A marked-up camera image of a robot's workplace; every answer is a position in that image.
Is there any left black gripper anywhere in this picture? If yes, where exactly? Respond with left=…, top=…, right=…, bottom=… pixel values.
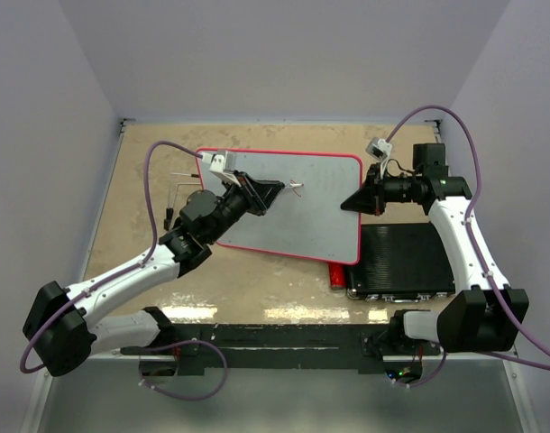
left=206, top=170, right=283, bottom=244

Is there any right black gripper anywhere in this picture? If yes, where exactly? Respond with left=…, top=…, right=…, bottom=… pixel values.
left=341, top=162, right=421, bottom=217

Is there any pink framed whiteboard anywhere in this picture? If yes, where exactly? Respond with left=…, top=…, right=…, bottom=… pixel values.
left=217, top=149, right=363, bottom=264

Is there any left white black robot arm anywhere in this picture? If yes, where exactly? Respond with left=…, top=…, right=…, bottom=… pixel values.
left=23, top=171, right=286, bottom=377

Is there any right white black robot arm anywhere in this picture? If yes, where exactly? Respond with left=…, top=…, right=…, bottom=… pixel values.
left=341, top=138, right=529, bottom=355

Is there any black ribbed case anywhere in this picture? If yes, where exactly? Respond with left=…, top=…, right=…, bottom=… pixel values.
left=339, top=223, right=455, bottom=302

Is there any red glitter microphone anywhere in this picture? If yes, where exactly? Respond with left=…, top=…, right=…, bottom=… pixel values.
left=328, top=263, right=345, bottom=290

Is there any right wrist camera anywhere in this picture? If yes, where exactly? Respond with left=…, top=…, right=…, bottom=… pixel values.
left=366, top=137, right=392, bottom=161

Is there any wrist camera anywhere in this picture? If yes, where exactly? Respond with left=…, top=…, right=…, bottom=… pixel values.
left=199, top=151, right=239, bottom=185
left=366, top=137, right=392, bottom=161

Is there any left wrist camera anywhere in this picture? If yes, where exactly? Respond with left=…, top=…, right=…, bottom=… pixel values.
left=199, top=151, right=239, bottom=185

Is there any wire whiteboard stand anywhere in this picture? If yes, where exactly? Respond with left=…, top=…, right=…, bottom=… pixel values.
left=163, top=172, right=201, bottom=231

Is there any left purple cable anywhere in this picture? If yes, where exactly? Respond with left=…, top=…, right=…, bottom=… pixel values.
left=20, top=141, right=206, bottom=374

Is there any purple cable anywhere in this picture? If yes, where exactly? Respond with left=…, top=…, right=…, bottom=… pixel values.
left=20, top=141, right=206, bottom=374
left=385, top=105, right=550, bottom=373

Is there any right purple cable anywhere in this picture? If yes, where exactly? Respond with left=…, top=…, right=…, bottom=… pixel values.
left=385, top=105, right=550, bottom=373

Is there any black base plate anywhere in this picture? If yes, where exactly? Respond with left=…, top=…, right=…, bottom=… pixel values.
left=174, top=324, right=440, bottom=375

